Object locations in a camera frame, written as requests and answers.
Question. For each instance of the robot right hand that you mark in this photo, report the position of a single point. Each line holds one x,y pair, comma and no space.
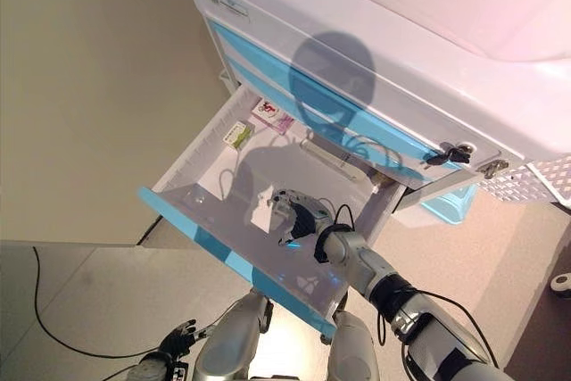
305,220

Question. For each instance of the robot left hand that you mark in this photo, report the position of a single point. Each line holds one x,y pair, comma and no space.
178,342

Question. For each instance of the small white medicine box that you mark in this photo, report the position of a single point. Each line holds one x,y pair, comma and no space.
263,216

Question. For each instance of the blue front cart drawer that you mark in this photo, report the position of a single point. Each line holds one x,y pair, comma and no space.
214,238
267,86
276,60

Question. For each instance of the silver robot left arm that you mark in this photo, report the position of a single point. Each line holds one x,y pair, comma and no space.
151,370

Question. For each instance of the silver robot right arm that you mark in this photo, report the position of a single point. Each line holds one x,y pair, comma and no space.
357,256

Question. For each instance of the pink and white medicine box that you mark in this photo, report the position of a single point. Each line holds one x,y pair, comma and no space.
278,124

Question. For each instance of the green and white medicine box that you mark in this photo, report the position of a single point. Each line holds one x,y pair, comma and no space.
236,135

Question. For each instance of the silver robot left leg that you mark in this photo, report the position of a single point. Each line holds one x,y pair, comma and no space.
232,341

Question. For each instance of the long clear medical package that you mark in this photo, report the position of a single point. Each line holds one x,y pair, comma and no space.
330,158

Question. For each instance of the white box with red print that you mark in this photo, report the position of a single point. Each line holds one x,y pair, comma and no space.
266,110

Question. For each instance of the light blue waste bin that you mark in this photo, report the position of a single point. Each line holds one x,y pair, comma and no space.
450,204

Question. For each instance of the black cart key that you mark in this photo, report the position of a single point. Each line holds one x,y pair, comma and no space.
452,155

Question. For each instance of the metal cart latch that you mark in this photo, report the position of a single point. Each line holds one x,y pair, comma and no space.
493,170

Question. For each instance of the white medical trolley cart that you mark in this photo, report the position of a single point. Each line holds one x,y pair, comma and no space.
446,86

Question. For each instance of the cart brand label sticker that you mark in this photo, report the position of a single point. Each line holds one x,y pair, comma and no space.
227,2

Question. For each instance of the bed caster wheel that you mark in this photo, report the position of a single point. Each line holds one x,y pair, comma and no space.
561,285

